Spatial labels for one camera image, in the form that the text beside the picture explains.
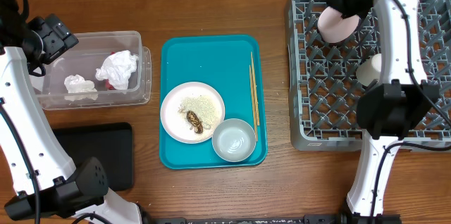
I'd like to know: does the pile of white rice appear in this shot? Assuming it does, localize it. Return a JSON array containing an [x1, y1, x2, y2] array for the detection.
[[179, 96, 221, 127]]

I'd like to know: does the black rectangular tray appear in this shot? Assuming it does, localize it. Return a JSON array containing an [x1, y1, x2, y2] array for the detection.
[[54, 122, 135, 192]]

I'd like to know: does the pink shallow bowl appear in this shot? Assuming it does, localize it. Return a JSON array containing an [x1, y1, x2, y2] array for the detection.
[[317, 6, 360, 44]]

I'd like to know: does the brown food scrap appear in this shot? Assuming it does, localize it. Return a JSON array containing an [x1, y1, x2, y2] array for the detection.
[[178, 107, 211, 135]]

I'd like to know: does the small white napkin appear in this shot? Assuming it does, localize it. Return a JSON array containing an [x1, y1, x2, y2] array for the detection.
[[64, 75, 98, 101]]

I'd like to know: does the teal plastic serving tray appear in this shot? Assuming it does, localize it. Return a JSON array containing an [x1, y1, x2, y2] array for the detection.
[[159, 35, 268, 170]]

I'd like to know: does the large white napkin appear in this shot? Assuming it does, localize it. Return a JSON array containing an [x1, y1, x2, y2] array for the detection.
[[95, 50, 138, 90]]

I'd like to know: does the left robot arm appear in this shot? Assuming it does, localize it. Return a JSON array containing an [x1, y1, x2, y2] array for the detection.
[[1, 0, 152, 223]]

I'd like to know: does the clear plastic waste bin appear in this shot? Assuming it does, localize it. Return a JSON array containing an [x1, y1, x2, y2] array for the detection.
[[30, 31, 152, 111]]

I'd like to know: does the white cup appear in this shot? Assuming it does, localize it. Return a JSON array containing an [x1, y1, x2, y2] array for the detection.
[[356, 54, 382, 87]]

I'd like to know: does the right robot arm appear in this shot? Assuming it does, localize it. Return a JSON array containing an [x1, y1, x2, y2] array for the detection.
[[326, 0, 440, 223]]

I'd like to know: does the wooden chopstick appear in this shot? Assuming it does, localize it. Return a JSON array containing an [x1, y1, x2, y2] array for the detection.
[[249, 65, 258, 142], [250, 51, 260, 126]]

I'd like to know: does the grey bowl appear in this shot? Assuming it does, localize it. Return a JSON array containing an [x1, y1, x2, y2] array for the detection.
[[211, 118, 257, 163]]

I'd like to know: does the grey dishwasher rack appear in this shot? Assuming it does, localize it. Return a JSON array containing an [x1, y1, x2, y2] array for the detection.
[[286, 0, 450, 151]]

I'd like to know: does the white dinner plate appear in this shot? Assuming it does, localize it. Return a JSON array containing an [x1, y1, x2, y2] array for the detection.
[[160, 82, 225, 144]]

